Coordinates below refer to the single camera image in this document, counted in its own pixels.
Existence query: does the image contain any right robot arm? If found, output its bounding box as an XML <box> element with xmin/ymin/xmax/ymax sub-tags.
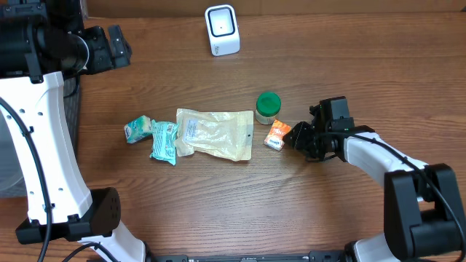
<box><xmin>283</xmin><ymin>97</ymin><xmax>465</xmax><ymax>261</ymax></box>

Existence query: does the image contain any green lid jar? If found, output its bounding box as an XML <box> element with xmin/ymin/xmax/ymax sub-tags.
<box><xmin>256</xmin><ymin>92</ymin><xmax>282</xmax><ymax>125</ymax></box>

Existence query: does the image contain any beige plastic pouch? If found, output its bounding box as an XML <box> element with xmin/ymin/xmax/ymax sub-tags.
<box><xmin>174</xmin><ymin>108</ymin><xmax>254</xmax><ymax>162</ymax></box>

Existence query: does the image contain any white barcode scanner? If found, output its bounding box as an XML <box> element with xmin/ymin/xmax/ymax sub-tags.
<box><xmin>205</xmin><ymin>4</ymin><xmax>240</xmax><ymax>57</ymax></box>

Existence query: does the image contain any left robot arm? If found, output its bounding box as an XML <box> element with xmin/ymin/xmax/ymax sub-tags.
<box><xmin>1</xmin><ymin>0</ymin><xmax>153</xmax><ymax>261</ymax></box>

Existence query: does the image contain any orange small box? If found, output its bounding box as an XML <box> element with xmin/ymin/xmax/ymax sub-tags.
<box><xmin>264</xmin><ymin>120</ymin><xmax>292</xmax><ymax>151</ymax></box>

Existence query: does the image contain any teal white small box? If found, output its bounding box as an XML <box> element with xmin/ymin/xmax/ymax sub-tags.
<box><xmin>124</xmin><ymin>115</ymin><xmax>152</xmax><ymax>144</ymax></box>

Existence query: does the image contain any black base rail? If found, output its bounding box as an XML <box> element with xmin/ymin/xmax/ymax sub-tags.
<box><xmin>149</xmin><ymin>250</ymin><xmax>352</xmax><ymax>262</ymax></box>

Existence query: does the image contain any teal snack packet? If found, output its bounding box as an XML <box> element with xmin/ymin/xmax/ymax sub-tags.
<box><xmin>149</xmin><ymin>119</ymin><xmax>178</xmax><ymax>166</ymax></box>

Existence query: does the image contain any grey plastic mesh basket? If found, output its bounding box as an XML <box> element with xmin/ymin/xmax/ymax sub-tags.
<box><xmin>0</xmin><ymin>77</ymin><xmax>82</xmax><ymax>199</ymax></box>

